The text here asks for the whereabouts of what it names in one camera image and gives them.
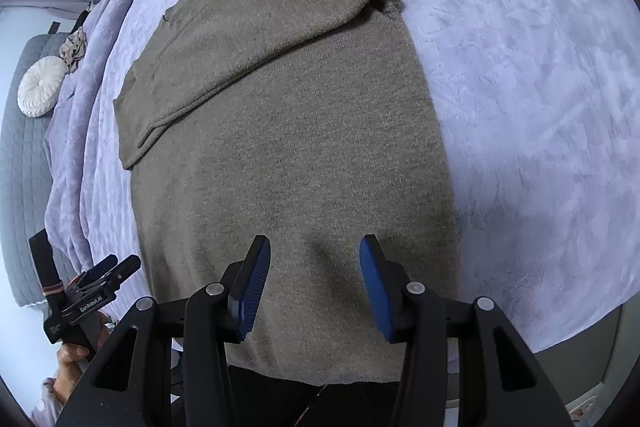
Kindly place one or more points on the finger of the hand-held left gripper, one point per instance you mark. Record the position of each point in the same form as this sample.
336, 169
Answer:
125, 268
100, 268

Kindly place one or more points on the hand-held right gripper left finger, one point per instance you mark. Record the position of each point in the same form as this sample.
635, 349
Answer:
249, 292

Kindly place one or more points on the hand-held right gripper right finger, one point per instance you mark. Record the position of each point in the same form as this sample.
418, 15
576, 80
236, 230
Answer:
376, 292

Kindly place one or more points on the olive knit sweater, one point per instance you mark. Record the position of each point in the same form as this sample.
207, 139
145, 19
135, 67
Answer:
300, 132

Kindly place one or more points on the person's left hand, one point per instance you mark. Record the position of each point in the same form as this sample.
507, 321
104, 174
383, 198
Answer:
72, 357

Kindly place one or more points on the grey quilted bench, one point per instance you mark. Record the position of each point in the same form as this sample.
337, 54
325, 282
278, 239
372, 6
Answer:
25, 187

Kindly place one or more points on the person's dark pants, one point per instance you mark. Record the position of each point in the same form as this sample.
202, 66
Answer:
280, 402

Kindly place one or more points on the white round pillow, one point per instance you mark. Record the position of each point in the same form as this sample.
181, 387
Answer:
41, 87

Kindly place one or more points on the patterned beige cloth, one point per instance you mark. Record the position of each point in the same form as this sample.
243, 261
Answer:
74, 49

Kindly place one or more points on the lavender plush blanket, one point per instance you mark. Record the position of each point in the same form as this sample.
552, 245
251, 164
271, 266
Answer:
500, 107

